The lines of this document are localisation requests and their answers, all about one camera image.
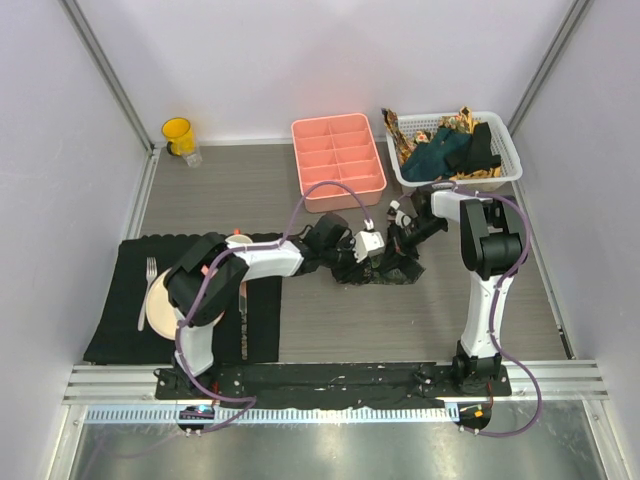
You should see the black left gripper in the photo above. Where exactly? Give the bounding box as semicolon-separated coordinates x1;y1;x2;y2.
320;234;369;283

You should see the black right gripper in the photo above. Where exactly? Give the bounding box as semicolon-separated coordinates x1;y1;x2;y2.
381;217;448;275

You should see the dark patterned necktie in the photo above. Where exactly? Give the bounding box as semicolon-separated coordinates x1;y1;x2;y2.
331;247;425;286

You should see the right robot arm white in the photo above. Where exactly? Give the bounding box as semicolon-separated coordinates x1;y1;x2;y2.
387;184;530;395

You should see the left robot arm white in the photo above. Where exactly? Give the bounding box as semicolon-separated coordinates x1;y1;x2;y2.
163;213;368;399

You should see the teal green tie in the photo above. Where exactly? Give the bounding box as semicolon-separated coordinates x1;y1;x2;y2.
401;127;471;182

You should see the pink divided organizer tray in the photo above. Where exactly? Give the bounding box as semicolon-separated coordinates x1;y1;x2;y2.
291;113;387;213

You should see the orange mug white inside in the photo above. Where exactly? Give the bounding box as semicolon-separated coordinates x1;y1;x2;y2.
225;229;253;246

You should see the black scalloped placemat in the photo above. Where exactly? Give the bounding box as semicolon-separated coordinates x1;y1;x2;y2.
83;234;282;365

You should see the black tie in basket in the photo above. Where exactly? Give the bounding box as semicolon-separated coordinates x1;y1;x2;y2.
445;122;502;175

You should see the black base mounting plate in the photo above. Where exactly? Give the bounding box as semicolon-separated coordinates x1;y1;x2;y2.
154;360;512;412

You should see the yellow floral tie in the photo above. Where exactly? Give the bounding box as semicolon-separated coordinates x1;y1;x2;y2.
382;107;501;181

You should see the white plastic basket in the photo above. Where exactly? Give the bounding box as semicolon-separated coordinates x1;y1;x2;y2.
382;107;523;193

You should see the clear small glass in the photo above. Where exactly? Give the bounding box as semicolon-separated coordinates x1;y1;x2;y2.
182;149;202;168

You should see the pink and cream plate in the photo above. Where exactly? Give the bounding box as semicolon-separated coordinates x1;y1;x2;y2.
145;267;227;339

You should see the silver fork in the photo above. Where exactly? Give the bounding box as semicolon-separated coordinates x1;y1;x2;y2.
137;257;158;331

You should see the yellow plastic cup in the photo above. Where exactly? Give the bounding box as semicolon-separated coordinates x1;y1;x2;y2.
161;117;196;156

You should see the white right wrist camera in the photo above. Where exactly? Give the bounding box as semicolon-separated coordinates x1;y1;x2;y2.
387;200;413;228

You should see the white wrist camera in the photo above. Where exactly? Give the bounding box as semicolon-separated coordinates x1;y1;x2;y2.
387;200;413;228
353;230;385;263

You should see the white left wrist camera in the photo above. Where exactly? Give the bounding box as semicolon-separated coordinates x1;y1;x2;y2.
353;230;385;263

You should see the knife with patterned handle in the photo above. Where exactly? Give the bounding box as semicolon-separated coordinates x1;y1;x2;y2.
239;282;248;361

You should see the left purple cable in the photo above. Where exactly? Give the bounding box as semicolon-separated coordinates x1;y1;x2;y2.
174;180;376;459

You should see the aluminium frame rail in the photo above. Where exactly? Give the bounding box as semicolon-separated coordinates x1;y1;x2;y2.
63;361;608;430

